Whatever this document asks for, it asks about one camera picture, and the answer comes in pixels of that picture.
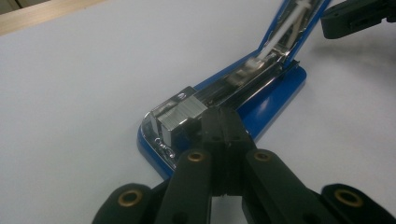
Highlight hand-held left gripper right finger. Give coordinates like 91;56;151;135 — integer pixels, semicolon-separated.
219;107;339;224

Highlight small white staple box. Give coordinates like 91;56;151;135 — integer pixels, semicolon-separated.
155;94;208;142

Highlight blue stapler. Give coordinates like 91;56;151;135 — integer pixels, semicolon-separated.
136;0;332;181

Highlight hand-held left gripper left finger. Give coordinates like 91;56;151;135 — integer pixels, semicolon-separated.
154;106;226;224

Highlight white table cover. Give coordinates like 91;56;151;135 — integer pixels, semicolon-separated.
0;0;396;224

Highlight wooden table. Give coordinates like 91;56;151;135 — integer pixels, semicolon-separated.
0;0;108;36

